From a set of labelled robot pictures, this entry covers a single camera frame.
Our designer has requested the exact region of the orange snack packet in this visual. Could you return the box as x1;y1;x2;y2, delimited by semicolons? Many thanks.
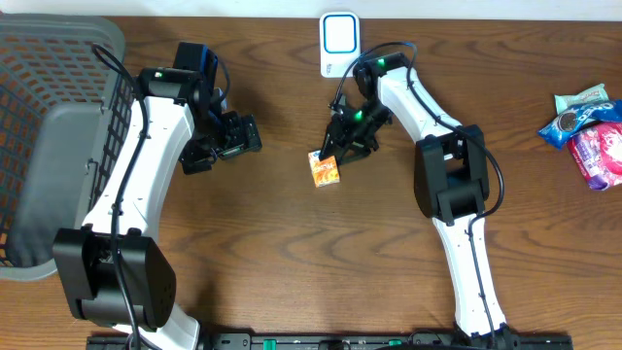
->
308;151;340;188

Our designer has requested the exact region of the blue Oreo cookie pack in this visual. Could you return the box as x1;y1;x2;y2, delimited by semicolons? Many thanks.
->
537;99;621;150

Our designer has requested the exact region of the purple snack package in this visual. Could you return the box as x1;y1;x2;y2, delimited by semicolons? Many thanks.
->
568;122;621;191

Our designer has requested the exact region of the mint green wipes pack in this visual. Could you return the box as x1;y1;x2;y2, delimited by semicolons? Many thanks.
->
554;84;608;115

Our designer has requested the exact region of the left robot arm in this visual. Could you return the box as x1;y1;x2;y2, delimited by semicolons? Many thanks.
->
52;42;261;349

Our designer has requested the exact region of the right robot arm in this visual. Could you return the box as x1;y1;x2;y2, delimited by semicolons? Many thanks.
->
319;52;506;348

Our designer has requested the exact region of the grey plastic mesh basket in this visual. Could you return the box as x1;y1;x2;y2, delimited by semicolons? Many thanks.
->
1;14;132;281

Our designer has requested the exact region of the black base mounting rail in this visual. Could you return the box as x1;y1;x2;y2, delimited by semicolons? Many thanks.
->
86;332;574;350

